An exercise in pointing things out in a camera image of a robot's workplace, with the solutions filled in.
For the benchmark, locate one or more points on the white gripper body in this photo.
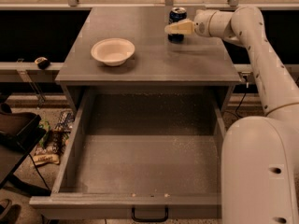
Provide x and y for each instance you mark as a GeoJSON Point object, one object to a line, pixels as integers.
{"type": "Point", "coordinates": [202, 24]}

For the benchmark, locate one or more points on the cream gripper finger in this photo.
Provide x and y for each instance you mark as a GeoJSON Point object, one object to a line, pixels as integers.
{"type": "Point", "coordinates": [184, 27]}

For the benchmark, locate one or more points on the blue pepsi can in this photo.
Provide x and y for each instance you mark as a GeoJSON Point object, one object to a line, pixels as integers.
{"type": "Point", "coordinates": [177, 14]}

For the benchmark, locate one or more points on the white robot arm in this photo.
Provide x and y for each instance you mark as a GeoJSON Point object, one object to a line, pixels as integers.
{"type": "Point", "coordinates": [259, 155]}

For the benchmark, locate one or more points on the grey open top drawer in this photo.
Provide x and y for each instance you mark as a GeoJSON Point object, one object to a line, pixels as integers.
{"type": "Point", "coordinates": [147, 151]}

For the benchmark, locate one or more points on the grey cabinet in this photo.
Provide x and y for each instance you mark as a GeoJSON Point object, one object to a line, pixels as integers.
{"type": "Point", "coordinates": [156, 61]}

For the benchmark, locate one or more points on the white paper bowl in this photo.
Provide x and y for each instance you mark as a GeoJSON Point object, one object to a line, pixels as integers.
{"type": "Point", "coordinates": [113, 51]}

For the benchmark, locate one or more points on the black tape measure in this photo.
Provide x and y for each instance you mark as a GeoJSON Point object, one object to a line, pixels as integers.
{"type": "Point", "coordinates": [42, 63]}

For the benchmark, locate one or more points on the snack bag on floor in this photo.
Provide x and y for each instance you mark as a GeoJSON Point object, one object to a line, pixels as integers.
{"type": "Point", "coordinates": [52, 145]}

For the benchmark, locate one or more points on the dark chair on left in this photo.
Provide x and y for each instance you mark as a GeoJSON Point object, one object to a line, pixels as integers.
{"type": "Point", "coordinates": [19, 134]}

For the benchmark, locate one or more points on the dark shoe bottom left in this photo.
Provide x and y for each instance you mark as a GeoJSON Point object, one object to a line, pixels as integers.
{"type": "Point", "coordinates": [5, 206]}

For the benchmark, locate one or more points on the black drawer handle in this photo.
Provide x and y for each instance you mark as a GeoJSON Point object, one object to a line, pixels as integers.
{"type": "Point", "coordinates": [150, 219]}

